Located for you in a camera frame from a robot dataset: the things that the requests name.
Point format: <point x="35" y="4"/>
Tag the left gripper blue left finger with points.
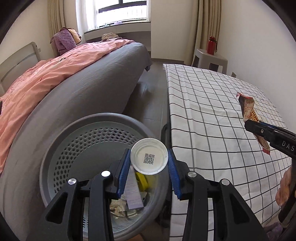
<point x="119" y="170"/>

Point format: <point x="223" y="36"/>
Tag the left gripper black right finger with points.
<point x="178" y="174"/>

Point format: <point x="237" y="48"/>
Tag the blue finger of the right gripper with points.
<point x="267" y="133"/>
<point x="277" y="128"/>

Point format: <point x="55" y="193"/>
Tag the purple cardboard box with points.
<point x="132" y="194"/>

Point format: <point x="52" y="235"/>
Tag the white paper wrapper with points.
<point x="118" y="207"/>

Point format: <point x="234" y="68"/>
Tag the red cream snack wrapper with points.
<point x="248" y="112"/>

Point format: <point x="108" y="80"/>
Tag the white plastic lid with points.
<point x="149" y="156"/>

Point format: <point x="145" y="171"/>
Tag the grey perforated trash basket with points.
<point x="90" y="145"/>

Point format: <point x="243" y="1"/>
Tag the person's right hand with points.
<point x="283" y="193"/>

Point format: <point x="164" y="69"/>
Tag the checkered white tablecloth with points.
<point x="208" y="133"/>

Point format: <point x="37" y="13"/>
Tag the grey plastic stool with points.
<point x="203" y="60"/>

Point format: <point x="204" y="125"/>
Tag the red water bottle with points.
<point x="212" y="45"/>

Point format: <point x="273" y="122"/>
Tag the beige curtain right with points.
<point x="205" y="22"/>

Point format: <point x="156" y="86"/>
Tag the beige curtain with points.
<point x="56" y="20"/>
<point x="205" y="22"/>

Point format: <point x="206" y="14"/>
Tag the pink duvet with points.
<point x="32" y="86"/>

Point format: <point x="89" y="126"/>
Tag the beige cloth on windowsill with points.
<point x="109" y="37"/>

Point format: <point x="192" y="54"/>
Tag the purple quilted bag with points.
<point x="65" y="40"/>

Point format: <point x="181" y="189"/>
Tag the grey padded headboard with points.
<point x="18" y="63"/>

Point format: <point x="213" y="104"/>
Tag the beige curtain left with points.
<point x="56" y="20"/>

